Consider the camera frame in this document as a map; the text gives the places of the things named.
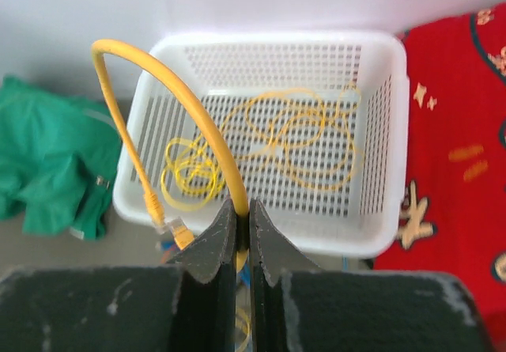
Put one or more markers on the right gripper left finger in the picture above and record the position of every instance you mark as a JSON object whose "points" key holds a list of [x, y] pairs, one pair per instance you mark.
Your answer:
{"points": [[204, 309]]}

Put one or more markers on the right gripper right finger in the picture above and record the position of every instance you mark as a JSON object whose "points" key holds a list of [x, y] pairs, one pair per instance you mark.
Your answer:
{"points": [[287, 290]]}

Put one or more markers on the white basket at back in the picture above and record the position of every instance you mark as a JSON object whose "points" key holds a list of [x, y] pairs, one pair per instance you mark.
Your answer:
{"points": [[317, 123]]}

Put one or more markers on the red patterned cloth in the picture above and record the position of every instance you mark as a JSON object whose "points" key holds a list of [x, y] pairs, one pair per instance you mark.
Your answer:
{"points": [[453, 215]]}

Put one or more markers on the green cloth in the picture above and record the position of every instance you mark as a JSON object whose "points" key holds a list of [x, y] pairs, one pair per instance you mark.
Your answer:
{"points": [[59, 160]]}

